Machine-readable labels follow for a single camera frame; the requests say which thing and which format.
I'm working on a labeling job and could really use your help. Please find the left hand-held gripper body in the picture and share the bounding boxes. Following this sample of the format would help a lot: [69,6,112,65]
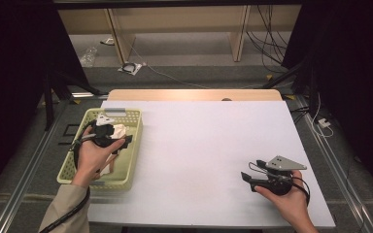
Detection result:
[91,115,125,149]

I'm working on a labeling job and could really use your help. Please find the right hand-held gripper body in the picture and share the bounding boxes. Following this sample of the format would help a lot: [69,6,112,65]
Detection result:
[251,155,308,196]

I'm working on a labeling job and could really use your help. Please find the pale green plastic basket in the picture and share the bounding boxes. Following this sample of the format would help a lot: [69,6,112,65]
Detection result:
[56,107,144,192]

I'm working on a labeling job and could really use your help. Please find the person's left hand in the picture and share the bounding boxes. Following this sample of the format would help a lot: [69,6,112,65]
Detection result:
[71,126,126,188]

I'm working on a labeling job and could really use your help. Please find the person's right hand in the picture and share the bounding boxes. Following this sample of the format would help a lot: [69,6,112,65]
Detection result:
[254,170,310,225]

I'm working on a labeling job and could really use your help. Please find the white table cover board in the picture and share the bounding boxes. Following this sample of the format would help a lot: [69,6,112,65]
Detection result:
[55,100,337,229]

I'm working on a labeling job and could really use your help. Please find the black metal stand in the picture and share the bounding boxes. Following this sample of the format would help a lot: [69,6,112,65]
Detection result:
[43,69,110,130]
[260,57,320,115]

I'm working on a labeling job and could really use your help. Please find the light wooden table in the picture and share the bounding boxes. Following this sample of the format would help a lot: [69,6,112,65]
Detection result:
[107,88,284,102]

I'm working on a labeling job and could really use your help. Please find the clear plastic bag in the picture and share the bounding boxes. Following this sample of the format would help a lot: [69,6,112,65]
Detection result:
[79,47,98,67]

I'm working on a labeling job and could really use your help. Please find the black curtain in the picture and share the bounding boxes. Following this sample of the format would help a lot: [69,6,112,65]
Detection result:
[281,0,373,205]
[0,0,90,205]

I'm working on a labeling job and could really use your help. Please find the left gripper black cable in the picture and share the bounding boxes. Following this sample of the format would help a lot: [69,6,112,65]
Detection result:
[40,119,98,233]

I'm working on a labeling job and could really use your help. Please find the white plug cable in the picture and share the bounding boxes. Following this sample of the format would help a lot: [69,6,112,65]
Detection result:
[310,91,334,139]

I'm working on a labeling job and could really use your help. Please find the aluminium floor rail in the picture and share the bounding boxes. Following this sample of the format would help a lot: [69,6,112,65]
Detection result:
[0,103,66,233]
[295,95,373,233]

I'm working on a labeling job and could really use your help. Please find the plastic bag with black cable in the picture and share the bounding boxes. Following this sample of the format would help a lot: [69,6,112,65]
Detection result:
[118,61,143,77]

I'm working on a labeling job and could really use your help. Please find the thin white floor cable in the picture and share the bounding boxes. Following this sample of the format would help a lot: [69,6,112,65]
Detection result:
[122,35,263,90]

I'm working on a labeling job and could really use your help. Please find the bundle of black cables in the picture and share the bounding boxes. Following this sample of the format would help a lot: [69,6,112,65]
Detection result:
[246,4,292,74]

